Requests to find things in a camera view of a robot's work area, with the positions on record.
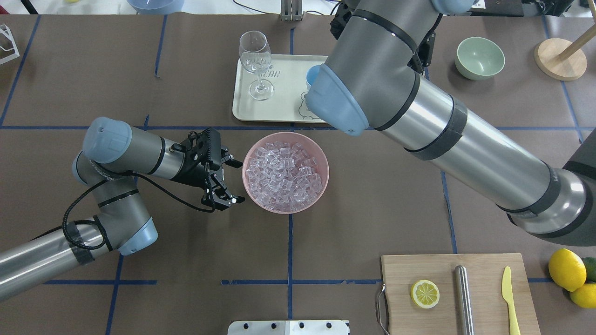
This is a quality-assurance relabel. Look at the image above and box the lemon half slice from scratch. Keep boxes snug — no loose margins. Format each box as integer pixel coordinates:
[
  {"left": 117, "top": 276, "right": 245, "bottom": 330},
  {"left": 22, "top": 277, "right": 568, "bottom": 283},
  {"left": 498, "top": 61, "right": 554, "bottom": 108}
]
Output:
[{"left": 410, "top": 280, "right": 440, "bottom": 309}]

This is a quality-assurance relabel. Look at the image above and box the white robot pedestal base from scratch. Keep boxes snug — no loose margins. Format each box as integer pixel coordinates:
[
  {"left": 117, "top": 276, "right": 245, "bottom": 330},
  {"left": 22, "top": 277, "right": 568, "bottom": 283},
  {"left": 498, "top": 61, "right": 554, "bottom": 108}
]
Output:
[{"left": 227, "top": 320, "right": 351, "bottom": 335}]

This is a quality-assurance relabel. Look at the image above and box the green ceramic bowl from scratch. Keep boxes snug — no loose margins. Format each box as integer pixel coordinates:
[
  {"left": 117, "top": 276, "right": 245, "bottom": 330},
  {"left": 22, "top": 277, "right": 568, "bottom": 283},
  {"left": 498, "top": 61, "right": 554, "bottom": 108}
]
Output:
[{"left": 455, "top": 37, "right": 505, "bottom": 80}]

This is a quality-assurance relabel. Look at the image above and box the steel rod knife sharpener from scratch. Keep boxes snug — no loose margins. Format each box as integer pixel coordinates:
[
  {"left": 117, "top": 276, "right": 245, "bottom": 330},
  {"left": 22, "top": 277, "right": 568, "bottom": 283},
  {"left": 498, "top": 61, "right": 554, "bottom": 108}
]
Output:
[{"left": 455, "top": 265, "right": 475, "bottom": 335}]

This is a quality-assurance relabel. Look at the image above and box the wooden cutting board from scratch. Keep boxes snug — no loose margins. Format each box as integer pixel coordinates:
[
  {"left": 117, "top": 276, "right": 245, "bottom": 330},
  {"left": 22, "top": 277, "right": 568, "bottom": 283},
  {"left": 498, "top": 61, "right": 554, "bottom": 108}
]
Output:
[{"left": 381, "top": 253, "right": 540, "bottom": 335}]

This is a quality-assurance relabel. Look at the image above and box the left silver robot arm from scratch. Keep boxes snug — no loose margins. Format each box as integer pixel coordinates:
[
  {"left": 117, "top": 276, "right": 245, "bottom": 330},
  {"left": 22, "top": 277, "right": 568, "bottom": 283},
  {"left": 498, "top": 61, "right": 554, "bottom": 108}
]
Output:
[{"left": 0, "top": 117, "right": 244, "bottom": 301}]

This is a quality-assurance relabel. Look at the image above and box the yellow plastic knife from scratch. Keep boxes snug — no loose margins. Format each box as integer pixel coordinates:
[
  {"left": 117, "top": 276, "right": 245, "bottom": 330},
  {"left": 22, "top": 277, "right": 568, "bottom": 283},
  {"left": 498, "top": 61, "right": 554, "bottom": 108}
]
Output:
[{"left": 501, "top": 266, "right": 521, "bottom": 335}]

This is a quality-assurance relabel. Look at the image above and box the green lime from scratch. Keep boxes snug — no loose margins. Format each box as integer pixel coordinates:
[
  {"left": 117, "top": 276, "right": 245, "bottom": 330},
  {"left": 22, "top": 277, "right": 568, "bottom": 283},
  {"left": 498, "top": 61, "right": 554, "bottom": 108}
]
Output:
[{"left": 582, "top": 257, "right": 596, "bottom": 283}]

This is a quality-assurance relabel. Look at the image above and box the cream plastic tray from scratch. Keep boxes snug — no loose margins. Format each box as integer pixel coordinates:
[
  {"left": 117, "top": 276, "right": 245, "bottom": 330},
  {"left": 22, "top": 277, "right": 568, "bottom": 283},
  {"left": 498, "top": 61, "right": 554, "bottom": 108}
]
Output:
[{"left": 232, "top": 54, "right": 326, "bottom": 124}]

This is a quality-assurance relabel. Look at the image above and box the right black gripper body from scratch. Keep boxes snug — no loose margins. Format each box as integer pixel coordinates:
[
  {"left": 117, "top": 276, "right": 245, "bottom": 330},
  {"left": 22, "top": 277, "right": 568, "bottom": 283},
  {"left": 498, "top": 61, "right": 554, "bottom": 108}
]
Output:
[{"left": 330, "top": 2, "right": 437, "bottom": 75}]

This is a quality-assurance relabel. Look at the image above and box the aluminium frame post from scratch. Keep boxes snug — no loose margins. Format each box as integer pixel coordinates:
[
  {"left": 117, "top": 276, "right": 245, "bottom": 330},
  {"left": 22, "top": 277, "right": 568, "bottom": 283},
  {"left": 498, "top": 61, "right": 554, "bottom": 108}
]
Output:
[{"left": 280, "top": 0, "right": 304, "bottom": 22}]

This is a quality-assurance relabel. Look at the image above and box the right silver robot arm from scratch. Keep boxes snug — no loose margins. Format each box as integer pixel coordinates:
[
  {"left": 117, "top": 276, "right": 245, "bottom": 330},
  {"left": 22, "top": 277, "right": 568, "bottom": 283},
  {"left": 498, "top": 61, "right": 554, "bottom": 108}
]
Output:
[{"left": 305, "top": 0, "right": 596, "bottom": 246}]

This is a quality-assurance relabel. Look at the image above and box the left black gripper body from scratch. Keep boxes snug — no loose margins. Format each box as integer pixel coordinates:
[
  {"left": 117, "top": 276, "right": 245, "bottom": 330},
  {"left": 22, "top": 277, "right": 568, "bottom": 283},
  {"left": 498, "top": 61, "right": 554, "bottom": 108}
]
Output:
[{"left": 172, "top": 128, "right": 222, "bottom": 187}]

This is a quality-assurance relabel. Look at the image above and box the white wire cup rack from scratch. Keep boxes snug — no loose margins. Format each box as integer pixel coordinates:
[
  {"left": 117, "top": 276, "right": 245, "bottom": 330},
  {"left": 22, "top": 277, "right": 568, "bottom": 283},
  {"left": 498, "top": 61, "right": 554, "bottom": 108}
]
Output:
[{"left": 0, "top": 25, "right": 20, "bottom": 64}]

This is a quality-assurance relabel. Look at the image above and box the pink bowl of ice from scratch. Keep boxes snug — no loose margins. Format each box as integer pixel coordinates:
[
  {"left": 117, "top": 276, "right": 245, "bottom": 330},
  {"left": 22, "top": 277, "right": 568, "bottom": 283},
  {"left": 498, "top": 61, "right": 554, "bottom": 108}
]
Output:
[{"left": 242, "top": 132, "right": 330, "bottom": 214}]

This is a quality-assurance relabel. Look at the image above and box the clear wine glass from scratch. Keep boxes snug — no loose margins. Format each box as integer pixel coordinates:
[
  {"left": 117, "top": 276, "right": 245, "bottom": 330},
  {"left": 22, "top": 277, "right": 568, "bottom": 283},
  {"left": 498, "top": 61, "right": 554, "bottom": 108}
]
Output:
[{"left": 239, "top": 30, "right": 274, "bottom": 101}]

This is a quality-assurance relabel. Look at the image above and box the wooden mug tree stand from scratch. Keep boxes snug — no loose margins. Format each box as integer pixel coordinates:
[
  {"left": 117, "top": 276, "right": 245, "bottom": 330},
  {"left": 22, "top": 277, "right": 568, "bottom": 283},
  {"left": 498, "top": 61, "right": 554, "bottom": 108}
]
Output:
[{"left": 534, "top": 0, "right": 596, "bottom": 82}]

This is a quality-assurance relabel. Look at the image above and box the yellow lemon lower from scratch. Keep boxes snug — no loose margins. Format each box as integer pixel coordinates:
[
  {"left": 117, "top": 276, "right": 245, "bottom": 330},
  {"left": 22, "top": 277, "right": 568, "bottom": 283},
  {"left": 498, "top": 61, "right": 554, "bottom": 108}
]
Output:
[{"left": 569, "top": 283, "right": 596, "bottom": 309}]

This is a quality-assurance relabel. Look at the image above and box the yellow lemon upper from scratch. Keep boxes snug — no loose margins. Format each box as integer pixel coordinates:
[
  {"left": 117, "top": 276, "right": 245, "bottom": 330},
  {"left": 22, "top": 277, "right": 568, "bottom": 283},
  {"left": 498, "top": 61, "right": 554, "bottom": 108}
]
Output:
[{"left": 549, "top": 248, "right": 587, "bottom": 292}]

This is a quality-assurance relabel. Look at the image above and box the yellow lemon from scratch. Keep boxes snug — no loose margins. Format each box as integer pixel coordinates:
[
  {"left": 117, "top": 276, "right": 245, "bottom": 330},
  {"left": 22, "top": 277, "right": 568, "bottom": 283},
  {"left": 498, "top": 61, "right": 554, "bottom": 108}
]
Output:
[
  {"left": 569, "top": 283, "right": 596, "bottom": 309},
  {"left": 549, "top": 248, "right": 587, "bottom": 292}
]

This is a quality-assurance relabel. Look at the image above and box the light blue plastic cup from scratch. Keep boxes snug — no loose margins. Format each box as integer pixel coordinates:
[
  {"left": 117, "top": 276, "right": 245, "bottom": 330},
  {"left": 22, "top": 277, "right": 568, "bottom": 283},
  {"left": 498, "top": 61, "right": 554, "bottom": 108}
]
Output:
[{"left": 305, "top": 64, "right": 321, "bottom": 91}]

